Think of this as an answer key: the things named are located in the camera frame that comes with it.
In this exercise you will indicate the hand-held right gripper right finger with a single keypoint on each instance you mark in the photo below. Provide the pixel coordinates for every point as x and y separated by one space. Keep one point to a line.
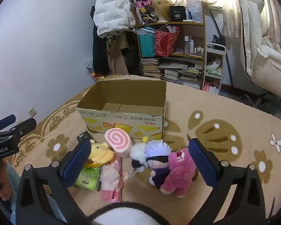
203 164

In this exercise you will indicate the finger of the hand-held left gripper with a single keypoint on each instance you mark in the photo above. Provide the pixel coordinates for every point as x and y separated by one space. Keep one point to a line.
25 124
7 120

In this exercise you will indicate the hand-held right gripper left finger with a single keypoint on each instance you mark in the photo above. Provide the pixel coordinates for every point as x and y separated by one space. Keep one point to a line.
77 164

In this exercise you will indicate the green tissue pack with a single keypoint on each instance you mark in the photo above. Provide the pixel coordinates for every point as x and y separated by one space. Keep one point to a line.
87 178

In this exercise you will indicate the yellow bear plush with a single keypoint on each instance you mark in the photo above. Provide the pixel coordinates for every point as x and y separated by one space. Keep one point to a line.
100 154

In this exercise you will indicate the pink bear plush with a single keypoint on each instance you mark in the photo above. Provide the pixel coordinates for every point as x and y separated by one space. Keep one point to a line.
178 175

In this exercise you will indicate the pink plastic packet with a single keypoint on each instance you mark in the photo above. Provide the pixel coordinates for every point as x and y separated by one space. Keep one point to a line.
110 182

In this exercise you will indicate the pink swirl roll plush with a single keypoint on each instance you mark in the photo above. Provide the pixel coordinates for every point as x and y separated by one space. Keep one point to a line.
117 139

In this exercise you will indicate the white-haired doll plush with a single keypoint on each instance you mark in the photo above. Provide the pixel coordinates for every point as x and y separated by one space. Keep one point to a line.
157 152

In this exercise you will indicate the printed cardboard box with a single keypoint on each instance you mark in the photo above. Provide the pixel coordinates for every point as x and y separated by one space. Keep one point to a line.
121 119

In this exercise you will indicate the person's left forearm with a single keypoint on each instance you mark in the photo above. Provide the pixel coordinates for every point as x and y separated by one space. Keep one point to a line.
14 192

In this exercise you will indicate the person's left hand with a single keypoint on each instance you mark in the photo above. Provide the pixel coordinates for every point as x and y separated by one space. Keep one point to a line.
5 182

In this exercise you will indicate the small black box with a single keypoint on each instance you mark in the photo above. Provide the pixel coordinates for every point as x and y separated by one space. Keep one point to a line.
83 136

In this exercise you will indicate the row of pink white bottles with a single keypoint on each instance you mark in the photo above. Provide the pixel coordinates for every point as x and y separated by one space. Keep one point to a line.
212 89

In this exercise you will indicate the patterned plastic bag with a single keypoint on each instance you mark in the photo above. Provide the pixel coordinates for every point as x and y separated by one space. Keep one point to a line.
90 68

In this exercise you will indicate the black chair base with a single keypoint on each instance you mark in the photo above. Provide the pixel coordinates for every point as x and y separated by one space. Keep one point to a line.
271 107

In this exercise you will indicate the stack of books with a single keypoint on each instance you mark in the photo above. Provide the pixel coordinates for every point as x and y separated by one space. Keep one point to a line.
173 72

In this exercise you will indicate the white brown plush toy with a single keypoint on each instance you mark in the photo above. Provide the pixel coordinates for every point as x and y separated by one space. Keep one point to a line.
214 65

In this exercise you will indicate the dark hanging clothes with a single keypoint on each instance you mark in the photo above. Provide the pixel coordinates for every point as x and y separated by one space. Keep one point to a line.
98 51

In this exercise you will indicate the wooden shelf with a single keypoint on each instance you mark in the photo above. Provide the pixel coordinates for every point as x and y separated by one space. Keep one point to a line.
203 51

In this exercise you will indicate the beige coat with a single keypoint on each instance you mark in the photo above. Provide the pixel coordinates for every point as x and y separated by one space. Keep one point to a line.
117 56

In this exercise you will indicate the white trolley cart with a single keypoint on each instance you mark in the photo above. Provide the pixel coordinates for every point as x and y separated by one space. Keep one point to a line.
215 46

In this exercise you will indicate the row of cosmetic bottles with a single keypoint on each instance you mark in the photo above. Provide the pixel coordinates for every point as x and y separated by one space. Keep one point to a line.
192 45

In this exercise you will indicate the red gift bag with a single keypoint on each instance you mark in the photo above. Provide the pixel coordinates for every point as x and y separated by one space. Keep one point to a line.
165 42

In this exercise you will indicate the teal bag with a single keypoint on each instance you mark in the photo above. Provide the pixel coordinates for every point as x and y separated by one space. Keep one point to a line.
146 42

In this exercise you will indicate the white puffer jacket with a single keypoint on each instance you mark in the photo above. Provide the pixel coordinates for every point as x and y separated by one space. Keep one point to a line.
110 11

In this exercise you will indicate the black box white label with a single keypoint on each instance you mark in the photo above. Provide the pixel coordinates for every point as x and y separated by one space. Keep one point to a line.
178 13

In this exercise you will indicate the cream curtain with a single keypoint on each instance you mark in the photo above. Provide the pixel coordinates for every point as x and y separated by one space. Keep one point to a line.
227 9

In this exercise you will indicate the white plastic bag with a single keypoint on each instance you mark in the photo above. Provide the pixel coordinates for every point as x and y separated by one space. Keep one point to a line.
194 7

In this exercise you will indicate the blonde wig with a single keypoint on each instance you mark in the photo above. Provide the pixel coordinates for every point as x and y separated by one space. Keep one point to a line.
164 9

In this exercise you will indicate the printed tote bag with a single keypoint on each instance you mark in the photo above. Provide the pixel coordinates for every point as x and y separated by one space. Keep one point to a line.
145 9

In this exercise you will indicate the white wall outlet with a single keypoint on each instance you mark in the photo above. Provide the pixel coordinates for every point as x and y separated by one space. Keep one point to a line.
32 112

